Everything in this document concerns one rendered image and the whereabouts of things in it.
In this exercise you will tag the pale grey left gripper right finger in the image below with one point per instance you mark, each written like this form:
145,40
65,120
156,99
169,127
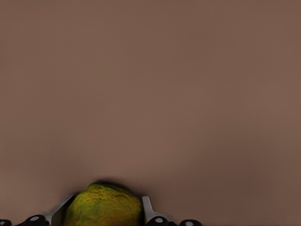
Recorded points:
151,215

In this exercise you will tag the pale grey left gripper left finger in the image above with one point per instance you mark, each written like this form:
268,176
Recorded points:
52,212

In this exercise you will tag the yellow-green orange fruit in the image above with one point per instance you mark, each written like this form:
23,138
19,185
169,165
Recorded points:
103,206

